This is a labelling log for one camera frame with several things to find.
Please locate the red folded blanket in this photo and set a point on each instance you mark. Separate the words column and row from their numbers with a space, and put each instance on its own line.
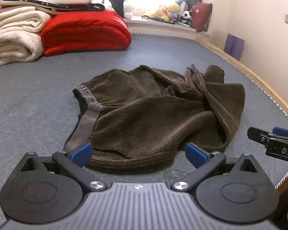
column 86, row 33

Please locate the grey bed mattress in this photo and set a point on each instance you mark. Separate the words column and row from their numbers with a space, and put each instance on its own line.
column 38, row 100

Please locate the purple foam block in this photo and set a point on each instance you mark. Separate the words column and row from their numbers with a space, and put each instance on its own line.
column 238, row 48
column 228, row 43

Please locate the dark red pillow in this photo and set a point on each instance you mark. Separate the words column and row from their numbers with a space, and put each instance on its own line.
column 201, row 16

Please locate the person's dark clothing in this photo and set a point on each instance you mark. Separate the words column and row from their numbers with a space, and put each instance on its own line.
column 282, row 210

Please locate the yellow bear plush toy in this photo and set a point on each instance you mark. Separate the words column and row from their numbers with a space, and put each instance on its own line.
column 166, row 10

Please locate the folded quilt with navy trim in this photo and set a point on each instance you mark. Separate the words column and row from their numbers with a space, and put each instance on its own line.
column 50, row 6

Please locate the white plush toy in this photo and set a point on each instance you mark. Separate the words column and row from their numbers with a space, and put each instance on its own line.
column 129, row 10

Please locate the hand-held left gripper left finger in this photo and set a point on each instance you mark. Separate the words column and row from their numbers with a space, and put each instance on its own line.
column 81, row 154

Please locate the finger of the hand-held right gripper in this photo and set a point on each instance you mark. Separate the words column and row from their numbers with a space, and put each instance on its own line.
column 282, row 131
column 256, row 135

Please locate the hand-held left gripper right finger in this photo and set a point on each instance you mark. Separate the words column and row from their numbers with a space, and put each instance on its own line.
column 196, row 155

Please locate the panda plush toy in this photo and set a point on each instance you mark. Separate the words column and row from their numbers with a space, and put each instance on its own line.
column 187, row 16

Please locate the cream rolled blanket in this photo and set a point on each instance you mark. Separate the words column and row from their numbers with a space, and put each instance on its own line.
column 16, row 19
column 12, row 48

